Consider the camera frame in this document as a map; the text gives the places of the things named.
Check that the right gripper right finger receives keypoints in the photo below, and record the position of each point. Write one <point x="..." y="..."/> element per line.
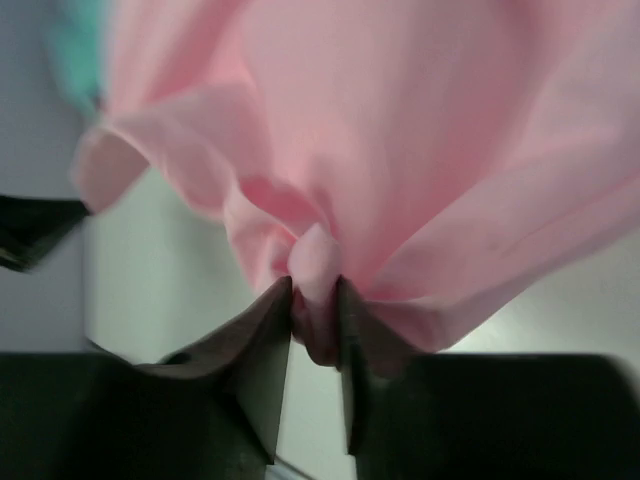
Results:
<point x="410" y="415"/>

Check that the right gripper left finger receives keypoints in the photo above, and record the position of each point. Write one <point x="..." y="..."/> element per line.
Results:
<point x="209" y="411"/>

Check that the pink t-shirt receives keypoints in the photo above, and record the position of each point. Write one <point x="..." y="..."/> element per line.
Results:
<point x="441" y="155"/>

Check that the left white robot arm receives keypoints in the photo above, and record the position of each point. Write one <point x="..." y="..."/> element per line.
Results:
<point x="31" y="228"/>

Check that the teal folded t-shirt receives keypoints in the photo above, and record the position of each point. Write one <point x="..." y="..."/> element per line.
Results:
<point x="74" y="43"/>

